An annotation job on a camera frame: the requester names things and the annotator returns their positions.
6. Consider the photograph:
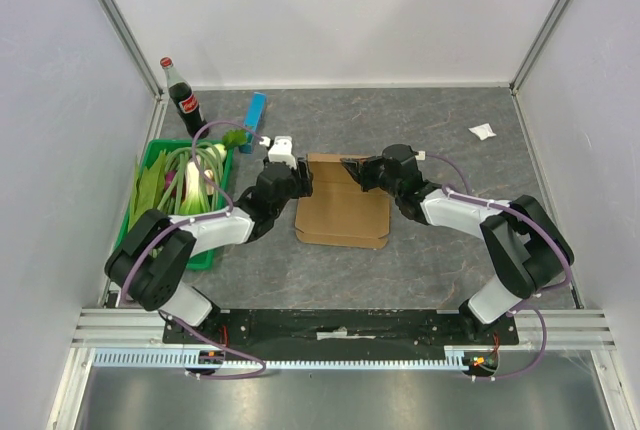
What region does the brown cardboard box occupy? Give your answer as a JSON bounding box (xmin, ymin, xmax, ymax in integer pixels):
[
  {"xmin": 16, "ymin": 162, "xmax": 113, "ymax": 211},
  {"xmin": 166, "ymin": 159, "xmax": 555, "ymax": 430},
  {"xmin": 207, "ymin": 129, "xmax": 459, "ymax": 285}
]
[{"xmin": 295, "ymin": 153, "xmax": 391, "ymax": 250}]

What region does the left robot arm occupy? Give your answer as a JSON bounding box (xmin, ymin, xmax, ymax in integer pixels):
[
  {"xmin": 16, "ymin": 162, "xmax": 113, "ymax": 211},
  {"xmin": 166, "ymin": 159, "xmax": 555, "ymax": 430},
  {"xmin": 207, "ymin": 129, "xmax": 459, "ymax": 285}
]
[{"xmin": 105, "ymin": 157, "xmax": 312, "ymax": 343}]

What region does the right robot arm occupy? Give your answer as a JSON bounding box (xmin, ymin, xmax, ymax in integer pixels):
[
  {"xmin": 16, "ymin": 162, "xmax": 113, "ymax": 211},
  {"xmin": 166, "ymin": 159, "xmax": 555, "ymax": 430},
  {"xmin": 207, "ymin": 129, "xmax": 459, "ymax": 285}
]
[{"xmin": 341, "ymin": 144, "xmax": 575, "ymax": 344}]

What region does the white radish with leaves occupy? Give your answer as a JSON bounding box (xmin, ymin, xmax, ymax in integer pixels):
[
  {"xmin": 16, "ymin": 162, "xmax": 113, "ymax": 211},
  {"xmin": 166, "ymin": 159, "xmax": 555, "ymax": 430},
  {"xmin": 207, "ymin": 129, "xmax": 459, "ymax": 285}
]
[{"xmin": 206, "ymin": 129, "xmax": 248, "ymax": 160}]

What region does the blue rectangular block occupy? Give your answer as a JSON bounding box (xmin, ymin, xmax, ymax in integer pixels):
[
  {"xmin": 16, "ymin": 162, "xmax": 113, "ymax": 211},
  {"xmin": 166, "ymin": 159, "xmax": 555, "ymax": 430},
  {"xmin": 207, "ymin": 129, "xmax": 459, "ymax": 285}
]
[{"xmin": 239, "ymin": 92, "xmax": 267, "ymax": 154}]

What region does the green long beans bundle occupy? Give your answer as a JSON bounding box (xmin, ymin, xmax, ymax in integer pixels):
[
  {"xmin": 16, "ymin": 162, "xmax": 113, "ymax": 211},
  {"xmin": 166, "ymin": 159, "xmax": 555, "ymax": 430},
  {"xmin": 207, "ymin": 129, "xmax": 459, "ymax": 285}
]
[{"xmin": 156, "ymin": 142, "xmax": 229, "ymax": 215}]

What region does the white green bok choy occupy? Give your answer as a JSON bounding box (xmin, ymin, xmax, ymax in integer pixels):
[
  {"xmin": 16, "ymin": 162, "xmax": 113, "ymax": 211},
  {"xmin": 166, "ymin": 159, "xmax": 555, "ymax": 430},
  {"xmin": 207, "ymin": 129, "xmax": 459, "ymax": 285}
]
[{"xmin": 176, "ymin": 160, "xmax": 211, "ymax": 215}]

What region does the white paper scrap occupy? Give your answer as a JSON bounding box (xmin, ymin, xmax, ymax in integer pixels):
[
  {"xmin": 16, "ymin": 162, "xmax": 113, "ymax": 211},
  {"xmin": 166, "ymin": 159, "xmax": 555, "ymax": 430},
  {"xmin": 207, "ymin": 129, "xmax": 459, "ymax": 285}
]
[{"xmin": 469, "ymin": 123, "xmax": 497, "ymax": 141}]

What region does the purple eggplant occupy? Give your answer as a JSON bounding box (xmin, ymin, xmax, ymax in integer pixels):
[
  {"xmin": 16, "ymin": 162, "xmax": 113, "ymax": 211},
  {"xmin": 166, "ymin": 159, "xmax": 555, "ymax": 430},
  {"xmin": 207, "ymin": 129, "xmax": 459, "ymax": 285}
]
[{"xmin": 165, "ymin": 170, "xmax": 176, "ymax": 187}]

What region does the green plastic tray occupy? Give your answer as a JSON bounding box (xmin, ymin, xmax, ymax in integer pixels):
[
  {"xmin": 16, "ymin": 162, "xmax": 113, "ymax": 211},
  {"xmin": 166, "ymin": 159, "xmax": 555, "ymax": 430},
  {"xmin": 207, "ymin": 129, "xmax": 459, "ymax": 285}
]
[{"xmin": 116, "ymin": 139, "xmax": 234, "ymax": 243}]

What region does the cola glass bottle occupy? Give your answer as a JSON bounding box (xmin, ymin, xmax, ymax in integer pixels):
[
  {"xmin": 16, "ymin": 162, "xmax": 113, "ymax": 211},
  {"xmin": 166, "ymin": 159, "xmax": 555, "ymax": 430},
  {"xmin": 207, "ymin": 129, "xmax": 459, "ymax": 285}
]
[{"xmin": 160, "ymin": 57, "xmax": 207, "ymax": 137}]

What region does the green leafy vegetable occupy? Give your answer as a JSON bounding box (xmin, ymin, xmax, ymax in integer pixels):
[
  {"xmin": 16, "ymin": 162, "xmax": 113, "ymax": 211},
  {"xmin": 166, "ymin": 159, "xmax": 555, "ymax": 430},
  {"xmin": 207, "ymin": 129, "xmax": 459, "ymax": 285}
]
[{"xmin": 127, "ymin": 150, "xmax": 167, "ymax": 231}]

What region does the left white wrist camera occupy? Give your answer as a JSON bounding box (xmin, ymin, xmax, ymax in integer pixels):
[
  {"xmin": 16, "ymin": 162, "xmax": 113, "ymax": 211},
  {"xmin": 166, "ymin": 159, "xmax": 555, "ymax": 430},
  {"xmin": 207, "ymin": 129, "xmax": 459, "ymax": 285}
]
[{"xmin": 259, "ymin": 136, "xmax": 297, "ymax": 169}]

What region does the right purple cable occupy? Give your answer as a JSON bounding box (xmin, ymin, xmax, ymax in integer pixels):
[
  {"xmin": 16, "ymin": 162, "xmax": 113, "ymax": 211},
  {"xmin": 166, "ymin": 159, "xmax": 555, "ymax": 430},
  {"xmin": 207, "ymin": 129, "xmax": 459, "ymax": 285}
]
[{"xmin": 423, "ymin": 152, "xmax": 576, "ymax": 381}]

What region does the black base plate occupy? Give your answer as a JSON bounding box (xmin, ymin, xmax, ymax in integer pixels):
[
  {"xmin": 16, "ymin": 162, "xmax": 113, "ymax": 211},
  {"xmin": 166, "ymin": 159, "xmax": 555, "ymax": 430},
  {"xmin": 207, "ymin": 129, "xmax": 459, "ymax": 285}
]
[{"xmin": 162, "ymin": 307, "xmax": 521, "ymax": 359}]

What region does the blue slotted cable duct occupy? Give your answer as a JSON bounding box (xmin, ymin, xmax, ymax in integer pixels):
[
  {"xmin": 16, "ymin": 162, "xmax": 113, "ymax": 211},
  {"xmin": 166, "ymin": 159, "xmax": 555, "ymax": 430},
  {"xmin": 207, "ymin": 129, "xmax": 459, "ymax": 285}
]
[{"xmin": 92, "ymin": 346, "xmax": 468, "ymax": 371}]

